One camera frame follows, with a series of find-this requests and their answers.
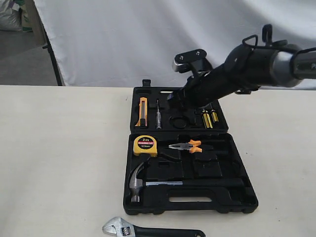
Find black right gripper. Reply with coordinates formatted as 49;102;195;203
167;66;237;110

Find steel claw hammer black grip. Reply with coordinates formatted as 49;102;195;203
128;162;244;203

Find adjustable wrench black handle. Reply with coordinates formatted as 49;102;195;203
102;217;206;237

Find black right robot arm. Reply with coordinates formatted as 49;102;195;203
167;44;316;110

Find black plastic tool case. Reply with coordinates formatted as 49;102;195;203
123;79;259;215

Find clear tester screwdriver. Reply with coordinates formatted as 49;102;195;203
156;99;162;129

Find large yellow black screwdriver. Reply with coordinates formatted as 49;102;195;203
202;110;213;129

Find orange utility knife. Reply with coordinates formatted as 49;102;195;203
135;97;148;127

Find small yellow black screwdriver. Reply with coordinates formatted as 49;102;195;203
211;109;219;122

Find yellow tape measure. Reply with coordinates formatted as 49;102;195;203
133;135;158;158

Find white backdrop cloth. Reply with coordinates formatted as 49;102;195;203
35;0;316;87

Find black backdrop stand pole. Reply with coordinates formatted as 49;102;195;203
38;11;64;86

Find green white box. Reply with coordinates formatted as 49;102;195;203
20;0;33;32

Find grey plastic sack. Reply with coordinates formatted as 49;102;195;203
0;0;25;31

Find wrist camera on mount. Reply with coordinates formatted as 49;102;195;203
172;49;213;74

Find orange handled pliers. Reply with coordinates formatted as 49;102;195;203
168;140;202;154

